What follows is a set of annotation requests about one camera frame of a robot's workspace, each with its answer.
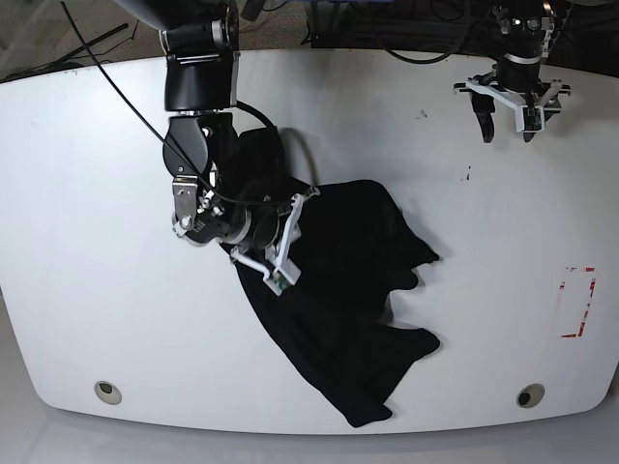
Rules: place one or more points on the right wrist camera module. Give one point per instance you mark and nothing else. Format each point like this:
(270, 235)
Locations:
(282, 277)

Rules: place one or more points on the red tape rectangle marker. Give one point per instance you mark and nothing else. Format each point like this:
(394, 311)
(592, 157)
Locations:
(574, 301)

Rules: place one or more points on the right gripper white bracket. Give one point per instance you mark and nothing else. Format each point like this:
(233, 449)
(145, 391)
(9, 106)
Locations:
(260, 237)

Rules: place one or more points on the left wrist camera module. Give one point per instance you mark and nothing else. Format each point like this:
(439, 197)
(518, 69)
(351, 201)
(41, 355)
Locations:
(530, 119)

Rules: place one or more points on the right table grommet hole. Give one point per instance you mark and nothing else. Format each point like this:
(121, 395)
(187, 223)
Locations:
(530, 396)

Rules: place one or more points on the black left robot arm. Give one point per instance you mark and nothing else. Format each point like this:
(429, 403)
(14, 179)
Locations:
(528, 31)

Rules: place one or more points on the black printed T-shirt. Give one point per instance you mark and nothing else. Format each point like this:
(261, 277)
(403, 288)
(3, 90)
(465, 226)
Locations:
(355, 249)

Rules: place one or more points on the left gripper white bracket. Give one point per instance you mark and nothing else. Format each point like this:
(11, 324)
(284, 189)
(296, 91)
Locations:
(485, 91)

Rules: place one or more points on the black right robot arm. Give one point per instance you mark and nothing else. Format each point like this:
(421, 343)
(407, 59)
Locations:
(226, 158)

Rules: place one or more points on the table grommet hole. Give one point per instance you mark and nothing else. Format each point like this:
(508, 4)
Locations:
(108, 393)
(530, 396)

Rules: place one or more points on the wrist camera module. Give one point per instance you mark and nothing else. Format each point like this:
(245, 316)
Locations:
(282, 277)
(530, 119)

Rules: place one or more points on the left table grommet hole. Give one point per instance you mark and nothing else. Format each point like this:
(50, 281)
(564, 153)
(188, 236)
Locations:
(108, 393)

